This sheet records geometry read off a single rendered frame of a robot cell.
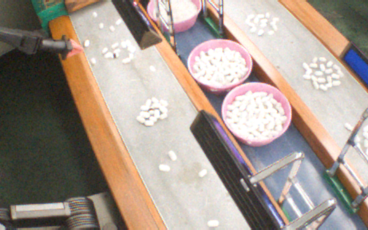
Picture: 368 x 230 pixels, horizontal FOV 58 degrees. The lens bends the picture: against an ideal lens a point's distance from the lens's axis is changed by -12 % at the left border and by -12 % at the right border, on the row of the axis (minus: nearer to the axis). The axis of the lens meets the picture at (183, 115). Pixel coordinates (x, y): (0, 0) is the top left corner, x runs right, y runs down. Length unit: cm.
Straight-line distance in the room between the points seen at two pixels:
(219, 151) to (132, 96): 67
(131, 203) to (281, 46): 93
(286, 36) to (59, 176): 153
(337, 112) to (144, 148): 77
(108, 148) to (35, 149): 116
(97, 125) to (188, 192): 44
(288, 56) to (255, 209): 91
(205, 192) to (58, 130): 142
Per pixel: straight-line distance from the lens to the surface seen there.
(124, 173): 131
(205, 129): 97
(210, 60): 160
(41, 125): 256
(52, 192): 228
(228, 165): 91
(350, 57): 123
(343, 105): 153
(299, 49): 168
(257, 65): 157
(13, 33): 148
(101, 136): 141
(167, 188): 129
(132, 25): 130
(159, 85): 153
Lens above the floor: 191
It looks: 56 degrees down
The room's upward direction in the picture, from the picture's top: 8 degrees counter-clockwise
